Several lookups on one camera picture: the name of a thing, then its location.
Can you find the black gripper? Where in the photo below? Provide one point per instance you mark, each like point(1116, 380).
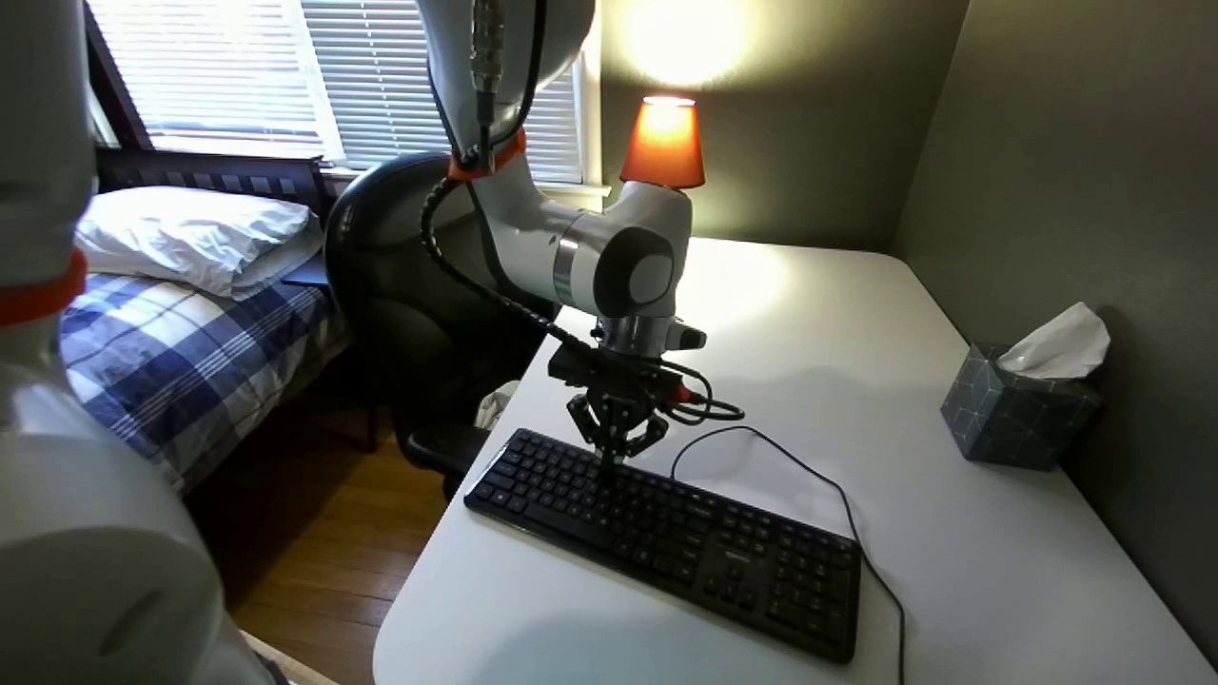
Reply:
point(618, 401)

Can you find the black computer keyboard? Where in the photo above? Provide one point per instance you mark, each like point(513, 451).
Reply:
point(767, 572)

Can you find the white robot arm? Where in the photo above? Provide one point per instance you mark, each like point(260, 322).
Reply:
point(104, 578)

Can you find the black leather office chair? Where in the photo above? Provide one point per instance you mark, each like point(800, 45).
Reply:
point(432, 343)

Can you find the orange shade table lamp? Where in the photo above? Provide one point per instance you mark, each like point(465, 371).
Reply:
point(665, 140)

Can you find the right teal tissue box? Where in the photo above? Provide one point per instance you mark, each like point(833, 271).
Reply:
point(1033, 401)

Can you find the blue plaid bed cover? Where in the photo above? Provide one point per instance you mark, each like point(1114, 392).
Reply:
point(181, 375)

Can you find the white pillow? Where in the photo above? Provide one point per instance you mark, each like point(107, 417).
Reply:
point(219, 239)

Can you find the white window blinds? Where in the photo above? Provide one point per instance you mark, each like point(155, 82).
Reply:
point(361, 82)

